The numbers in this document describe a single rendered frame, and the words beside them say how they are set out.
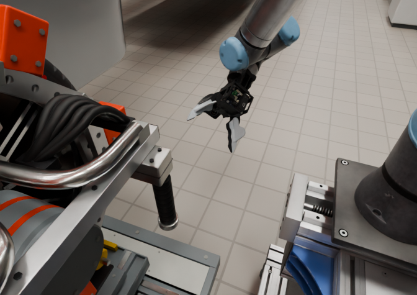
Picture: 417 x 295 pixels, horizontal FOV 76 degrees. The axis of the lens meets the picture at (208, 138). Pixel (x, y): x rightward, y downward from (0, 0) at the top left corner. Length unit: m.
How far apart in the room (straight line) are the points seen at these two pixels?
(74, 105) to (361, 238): 0.53
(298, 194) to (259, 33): 0.36
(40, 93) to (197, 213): 1.15
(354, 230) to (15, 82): 0.62
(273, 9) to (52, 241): 0.50
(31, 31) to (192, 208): 1.22
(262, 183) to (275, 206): 0.17
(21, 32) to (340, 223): 0.62
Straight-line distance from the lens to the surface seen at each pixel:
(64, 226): 0.37
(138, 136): 0.42
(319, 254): 0.69
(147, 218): 1.53
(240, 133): 0.69
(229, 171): 1.71
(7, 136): 0.64
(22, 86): 0.51
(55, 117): 0.44
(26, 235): 0.47
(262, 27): 0.58
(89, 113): 0.43
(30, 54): 0.51
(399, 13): 4.80
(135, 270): 1.25
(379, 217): 0.59
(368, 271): 0.66
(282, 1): 0.55
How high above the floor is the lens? 1.26
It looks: 41 degrees down
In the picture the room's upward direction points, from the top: straight up
